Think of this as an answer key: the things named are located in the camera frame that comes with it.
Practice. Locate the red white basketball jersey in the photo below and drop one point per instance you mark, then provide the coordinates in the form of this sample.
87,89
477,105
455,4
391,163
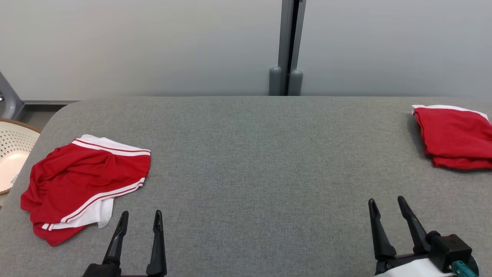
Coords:
77,181

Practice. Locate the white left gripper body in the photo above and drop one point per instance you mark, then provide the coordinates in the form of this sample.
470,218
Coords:
102,270

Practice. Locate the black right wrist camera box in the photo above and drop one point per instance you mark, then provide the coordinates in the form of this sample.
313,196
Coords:
451,248

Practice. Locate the folded red garment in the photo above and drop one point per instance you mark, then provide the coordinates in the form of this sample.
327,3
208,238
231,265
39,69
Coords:
457,138

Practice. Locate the grey metal frame leg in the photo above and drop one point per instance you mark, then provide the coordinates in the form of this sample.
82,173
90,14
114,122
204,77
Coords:
9,100

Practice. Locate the grey cylinder post foot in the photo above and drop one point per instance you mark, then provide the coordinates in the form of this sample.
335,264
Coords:
275,82
296,84

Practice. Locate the cream perforated laundry basket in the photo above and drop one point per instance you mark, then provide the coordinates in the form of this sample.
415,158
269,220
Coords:
15,154

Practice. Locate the grey partition post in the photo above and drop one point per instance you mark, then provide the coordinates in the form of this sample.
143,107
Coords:
286,34

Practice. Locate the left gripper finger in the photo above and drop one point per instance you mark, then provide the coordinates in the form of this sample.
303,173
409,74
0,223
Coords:
157,250
117,242

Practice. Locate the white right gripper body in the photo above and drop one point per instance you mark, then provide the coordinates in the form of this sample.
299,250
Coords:
415,268

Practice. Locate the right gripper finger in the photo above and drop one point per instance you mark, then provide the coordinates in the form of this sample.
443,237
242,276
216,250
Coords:
415,231
380,234

